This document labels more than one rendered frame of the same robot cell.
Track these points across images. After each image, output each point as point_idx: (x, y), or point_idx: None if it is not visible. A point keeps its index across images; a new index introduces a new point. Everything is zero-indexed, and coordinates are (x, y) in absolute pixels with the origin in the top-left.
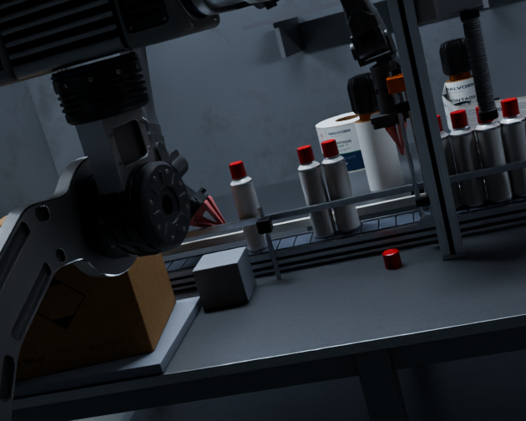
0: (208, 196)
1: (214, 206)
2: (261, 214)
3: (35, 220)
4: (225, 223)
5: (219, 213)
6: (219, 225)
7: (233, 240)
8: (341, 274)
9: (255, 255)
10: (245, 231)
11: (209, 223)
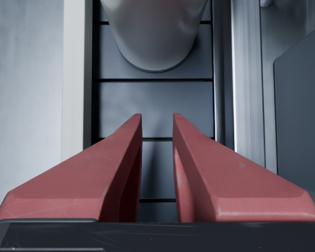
0: (84, 215)
1: (123, 162)
2: None
3: None
4: (243, 83)
5: (133, 136)
6: (264, 121)
7: (89, 132)
8: None
9: (218, 37)
10: (193, 29)
11: (136, 220)
